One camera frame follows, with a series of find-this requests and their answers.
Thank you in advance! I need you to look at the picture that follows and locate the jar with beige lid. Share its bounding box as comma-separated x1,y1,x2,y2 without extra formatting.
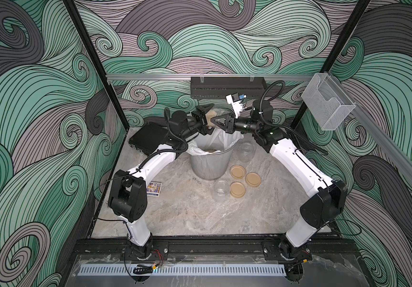
206,107,235,129
212,179,230,202

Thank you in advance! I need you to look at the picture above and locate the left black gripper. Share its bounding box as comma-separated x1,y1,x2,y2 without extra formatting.
179,106,216,144

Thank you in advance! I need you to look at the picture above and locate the small colourful card box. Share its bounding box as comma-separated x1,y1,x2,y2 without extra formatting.
146,182,162,197

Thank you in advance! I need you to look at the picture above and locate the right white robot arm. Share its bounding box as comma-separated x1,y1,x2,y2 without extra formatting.
210,100,347,256

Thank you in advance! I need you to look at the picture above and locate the black flat case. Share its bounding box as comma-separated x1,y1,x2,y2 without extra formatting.
128,123,168,155

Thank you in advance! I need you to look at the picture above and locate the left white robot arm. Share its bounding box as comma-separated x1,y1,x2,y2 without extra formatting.
107,104,214,257

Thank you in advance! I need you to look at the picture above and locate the black perforated wall shelf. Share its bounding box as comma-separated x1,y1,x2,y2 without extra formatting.
190,77,267,100

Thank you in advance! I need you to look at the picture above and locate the white plastic bin liner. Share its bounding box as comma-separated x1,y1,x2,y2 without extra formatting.
187,129,244,156

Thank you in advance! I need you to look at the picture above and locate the beige jar lid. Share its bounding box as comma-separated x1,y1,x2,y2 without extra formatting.
230,182,246,199
245,172,262,187
230,165,247,179

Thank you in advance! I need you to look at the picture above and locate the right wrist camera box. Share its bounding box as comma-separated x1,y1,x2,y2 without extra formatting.
226,93,247,118

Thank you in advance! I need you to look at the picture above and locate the clear plastic rice jar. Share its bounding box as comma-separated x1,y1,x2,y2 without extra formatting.
237,142,256,163

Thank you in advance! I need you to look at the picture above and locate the black corrugated right cable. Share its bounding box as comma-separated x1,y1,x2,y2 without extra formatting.
259,80,329,155

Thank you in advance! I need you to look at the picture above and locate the clear acrylic wall holder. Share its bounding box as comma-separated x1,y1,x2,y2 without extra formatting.
302,72,356,131

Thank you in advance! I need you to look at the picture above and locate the white slotted cable duct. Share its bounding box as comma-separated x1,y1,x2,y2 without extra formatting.
77,263,286,277

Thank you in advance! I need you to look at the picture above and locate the silver mesh waste bin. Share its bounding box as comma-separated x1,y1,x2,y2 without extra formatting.
189,147,234,181

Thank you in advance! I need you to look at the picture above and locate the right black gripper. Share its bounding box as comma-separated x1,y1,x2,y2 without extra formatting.
212,113,261,137

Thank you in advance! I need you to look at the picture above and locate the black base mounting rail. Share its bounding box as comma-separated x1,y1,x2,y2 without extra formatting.
72,234,357,263

